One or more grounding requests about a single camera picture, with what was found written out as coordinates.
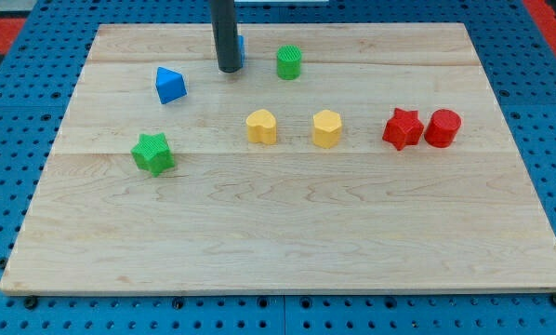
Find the red cylinder block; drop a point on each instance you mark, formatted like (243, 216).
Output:
(443, 126)

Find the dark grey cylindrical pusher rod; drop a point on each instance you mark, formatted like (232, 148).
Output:
(224, 27)

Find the green star block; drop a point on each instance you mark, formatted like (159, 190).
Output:
(152, 153)

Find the blue cube block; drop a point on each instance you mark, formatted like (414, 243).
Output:
(241, 45)

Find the green cylinder block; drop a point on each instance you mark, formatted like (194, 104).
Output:
(288, 62)

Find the yellow hexagon block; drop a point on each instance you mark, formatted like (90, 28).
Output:
(327, 127)

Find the yellow heart block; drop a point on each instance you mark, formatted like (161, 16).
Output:
(261, 127)

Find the blue triangular prism block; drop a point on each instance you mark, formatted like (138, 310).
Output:
(170, 85)

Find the light wooden board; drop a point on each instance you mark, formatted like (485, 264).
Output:
(239, 218)

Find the red star block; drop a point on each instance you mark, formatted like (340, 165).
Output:
(403, 128)

